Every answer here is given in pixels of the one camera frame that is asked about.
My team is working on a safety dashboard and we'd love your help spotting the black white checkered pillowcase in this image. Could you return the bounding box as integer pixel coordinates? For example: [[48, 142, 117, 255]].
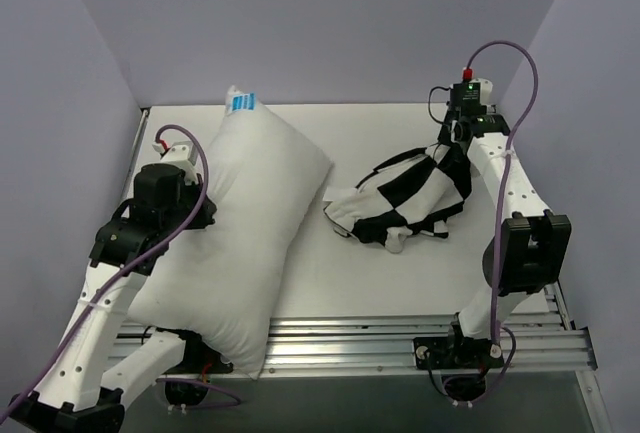
[[323, 144, 472, 254]]

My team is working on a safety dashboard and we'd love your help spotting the white pillow insert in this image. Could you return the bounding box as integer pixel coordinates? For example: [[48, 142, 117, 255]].
[[128, 86, 332, 380]]

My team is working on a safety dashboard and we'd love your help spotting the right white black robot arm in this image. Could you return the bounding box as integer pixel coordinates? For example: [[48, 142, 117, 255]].
[[441, 78, 572, 366]]

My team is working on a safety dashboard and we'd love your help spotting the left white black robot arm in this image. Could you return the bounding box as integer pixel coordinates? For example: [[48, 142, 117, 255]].
[[1, 163, 216, 432]]

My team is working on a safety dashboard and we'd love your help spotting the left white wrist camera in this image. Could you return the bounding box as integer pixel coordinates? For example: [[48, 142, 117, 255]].
[[152, 141, 199, 185]]

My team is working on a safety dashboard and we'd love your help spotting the left side aluminium rail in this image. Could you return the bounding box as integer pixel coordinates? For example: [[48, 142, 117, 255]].
[[130, 108, 150, 169]]

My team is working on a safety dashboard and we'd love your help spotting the aluminium rail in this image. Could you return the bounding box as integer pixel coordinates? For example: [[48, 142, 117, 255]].
[[130, 108, 150, 169], [483, 103, 576, 329]]

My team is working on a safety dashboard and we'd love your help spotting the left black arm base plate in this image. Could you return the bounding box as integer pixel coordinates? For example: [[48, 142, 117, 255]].
[[183, 341, 234, 375]]

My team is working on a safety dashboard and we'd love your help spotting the right side aluminium rail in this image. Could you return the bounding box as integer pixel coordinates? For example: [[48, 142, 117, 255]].
[[483, 103, 576, 329]]

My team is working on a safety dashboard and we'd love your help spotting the aluminium front rail frame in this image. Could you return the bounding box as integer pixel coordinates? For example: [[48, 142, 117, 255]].
[[114, 282, 599, 379]]

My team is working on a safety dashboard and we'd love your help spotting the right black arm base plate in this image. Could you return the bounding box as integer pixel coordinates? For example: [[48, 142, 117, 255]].
[[412, 336, 504, 371]]

